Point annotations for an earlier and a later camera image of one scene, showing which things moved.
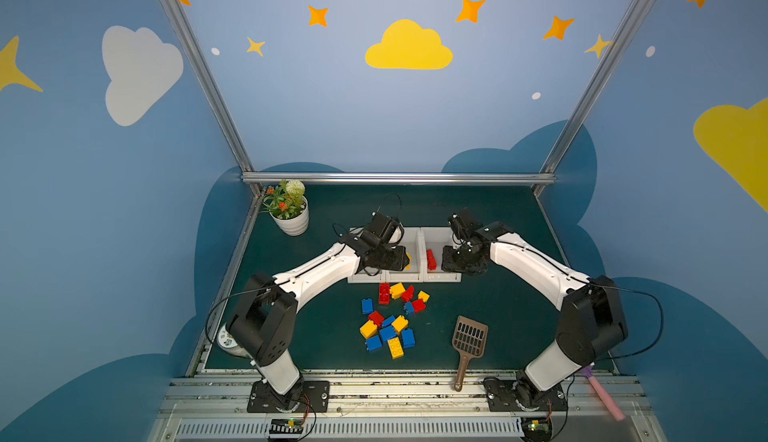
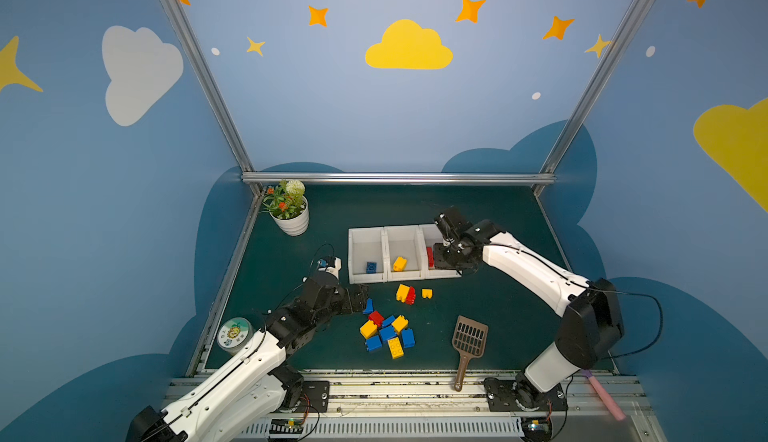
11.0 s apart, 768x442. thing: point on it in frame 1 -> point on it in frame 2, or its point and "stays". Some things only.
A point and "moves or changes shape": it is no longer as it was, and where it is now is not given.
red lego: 432,263 stays
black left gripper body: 389,256 -> 350,298
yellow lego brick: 400,323 stays
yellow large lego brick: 396,290 moves or changes shape
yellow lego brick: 368,329 stays
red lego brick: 376,317 stays
